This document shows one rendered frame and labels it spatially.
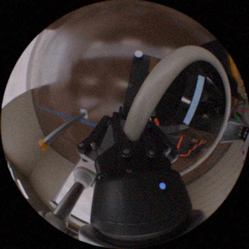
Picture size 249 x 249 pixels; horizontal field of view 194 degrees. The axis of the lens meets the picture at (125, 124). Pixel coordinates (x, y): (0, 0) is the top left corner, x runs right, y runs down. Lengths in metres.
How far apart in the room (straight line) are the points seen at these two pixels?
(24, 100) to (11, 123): 1.57
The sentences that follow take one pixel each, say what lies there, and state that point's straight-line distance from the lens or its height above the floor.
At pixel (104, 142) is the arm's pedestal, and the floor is 0.63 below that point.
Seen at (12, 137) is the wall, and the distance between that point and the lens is 6.36.
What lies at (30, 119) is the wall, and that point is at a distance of 6.21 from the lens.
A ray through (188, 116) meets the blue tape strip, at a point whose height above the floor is 0.78.
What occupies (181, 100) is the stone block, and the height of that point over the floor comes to 0.72.
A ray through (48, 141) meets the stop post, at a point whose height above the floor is 0.95.
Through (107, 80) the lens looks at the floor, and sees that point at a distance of 1.27.
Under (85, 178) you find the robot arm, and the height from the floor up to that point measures 1.06.
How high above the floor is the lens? 1.15
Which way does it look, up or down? 58 degrees down
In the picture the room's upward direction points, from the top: 159 degrees counter-clockwise
